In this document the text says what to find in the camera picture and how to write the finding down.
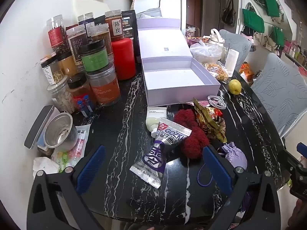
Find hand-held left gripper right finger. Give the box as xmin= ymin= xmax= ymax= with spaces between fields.
xmin=203 ymin=145 xmax=281 ymax=230

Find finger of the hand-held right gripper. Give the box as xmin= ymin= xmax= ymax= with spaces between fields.
xmin=296 ymin=142 xmax=307 ymax=160
xmin=283 ymin=149 xmax=305 ymax=173

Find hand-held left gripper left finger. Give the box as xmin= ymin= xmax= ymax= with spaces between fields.
xmin=26 ymin=145 xmax=106 ymax=230

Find lavender drawstring pouch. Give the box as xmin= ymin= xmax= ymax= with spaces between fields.
xmin=197 ymin=142 xmax=248 ymax=187

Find dark red fuzzy scrunchie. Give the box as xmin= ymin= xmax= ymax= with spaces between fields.
xmin=173 ymin=109 xmax=210 ymax=159

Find red snack packet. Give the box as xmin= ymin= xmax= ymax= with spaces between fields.
xmin=206 ymin=107 xmax=225 ymax=128

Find purple silver snack packet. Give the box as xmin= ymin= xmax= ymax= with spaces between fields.
xmin=130 ymin=117 xmax=193 ymax=189

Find lavender gift box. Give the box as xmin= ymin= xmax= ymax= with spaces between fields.
xmin=136 ymin=18 xmax=221 ymax=107

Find green candy pack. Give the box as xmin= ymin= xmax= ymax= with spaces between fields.
xmin=51 ymin=149 xmax=77 ymax=172

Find pink sachet pack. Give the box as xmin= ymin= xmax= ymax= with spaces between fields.
xmin=72 ymin=124 xmax=91 ymax=161

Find white tissue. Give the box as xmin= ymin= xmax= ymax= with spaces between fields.
xmin=33 ymin=157 xmax=61 ymax=176

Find metal cup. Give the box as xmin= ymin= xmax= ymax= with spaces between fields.
xmin=44 ymin=112 xmax=78 ymax=149

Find grey leaf-pattern chair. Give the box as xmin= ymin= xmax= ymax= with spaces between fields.
xmin=250 ymin=52 xmax=307 ymax=137
xmin=219 ymin=29 xmax=252 ymax=71

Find blue vial pair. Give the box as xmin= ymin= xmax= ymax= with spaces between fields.
xmin=80 ymin=95 xmax=93 ymax=117

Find black tin case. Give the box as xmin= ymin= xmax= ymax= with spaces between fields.
xmin=24 ymin=105 xmax=55 ymax=149

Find glass jar white pieces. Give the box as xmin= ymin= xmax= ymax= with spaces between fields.
xmin=46 ymin=78 xmax=76 ymax=114

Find white hand cream tube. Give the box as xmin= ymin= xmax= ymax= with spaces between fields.
xmin=145 ymin=106 xmax=168 ymax=138

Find black-lid spice bottle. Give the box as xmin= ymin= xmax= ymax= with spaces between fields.
xmin=67 ymin=72 xmax=96 ymax=112

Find orange label jar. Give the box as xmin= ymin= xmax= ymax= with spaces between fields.
xmin=86 ymin=63 xmax=121 ymax=106

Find yellow lemon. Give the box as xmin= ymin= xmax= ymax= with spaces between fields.
xmin=228 ymin=79 xmax=242 ymax=95

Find orange snack bag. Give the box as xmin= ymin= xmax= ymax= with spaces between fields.
xmin=239 ymin=62 xmax=255 ymax=82

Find row of bottles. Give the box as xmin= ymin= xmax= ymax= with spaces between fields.
xmin=284 ymin=40 xmax=307 ymax=68

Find waffle cookie pack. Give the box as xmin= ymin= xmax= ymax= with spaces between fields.
xmin=204 ymin=62 xmax=231 ymax=82

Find small black-lid jar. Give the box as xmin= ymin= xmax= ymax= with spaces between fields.
xmin=40 ymin=56 xmax=64 ymax=85

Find yellow powder jar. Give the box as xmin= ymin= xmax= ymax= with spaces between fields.
xmin=58 ymin=51 xmax=79 ymax=76

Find white paper roll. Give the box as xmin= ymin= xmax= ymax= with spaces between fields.
xmin=224 ymin=48 xmax=240 ymax=71

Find white tote bag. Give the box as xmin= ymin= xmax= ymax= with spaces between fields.
xmin=252 ymin=32 xmax=276 ymax=51

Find green label black-lid jar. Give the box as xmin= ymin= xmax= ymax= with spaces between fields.
xmin=80 ymin=39 xmax=108 ymax=72

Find plastic bag covered bowl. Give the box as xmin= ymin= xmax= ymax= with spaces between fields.
xmin=190 ymin=40 xmax=224 ymax=64

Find red bottle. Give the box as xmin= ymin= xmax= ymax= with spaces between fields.
xmin=111 ymin=38 xmax=136 ymax=81

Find brown spice jar silver lid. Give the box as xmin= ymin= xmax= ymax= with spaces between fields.
xmin=66 ymin=25 xmax=88 ymax=66
xmin=90 ymin=23 xmax=114 ymax=55

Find red label jar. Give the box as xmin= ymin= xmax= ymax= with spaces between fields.
xmin=46 ymin=15 xmax=67 ymax=53

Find brown jar white label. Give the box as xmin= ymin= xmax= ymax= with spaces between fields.
xmin=105 ymin=10 xmax=125 ymax=42

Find black stand-up pouch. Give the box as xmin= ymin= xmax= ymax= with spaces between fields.
xmin=121 ymin=10 xmax=140 ymax=63

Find purple label jar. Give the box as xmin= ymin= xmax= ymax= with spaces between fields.
xmin=77 ymin=12 xmax=96 ymax=41

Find black hanging bag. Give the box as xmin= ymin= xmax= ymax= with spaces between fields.
xmin=222 ymin=0 xmax=235 ymax=27

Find brown door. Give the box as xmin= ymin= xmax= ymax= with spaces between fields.
xmin=179 ymin=0 xmax=203 ymax=30

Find white fridge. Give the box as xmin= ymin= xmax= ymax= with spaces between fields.
xmin=133 ymin=0 xmax=187 ymax=31

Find grey foil pouch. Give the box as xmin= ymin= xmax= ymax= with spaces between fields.
xmin=136 ymin=8 xmax=164 ymax=20

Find white cable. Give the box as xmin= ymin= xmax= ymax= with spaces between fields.
xmin=207 ymin=95 xmax=227 ymax=110

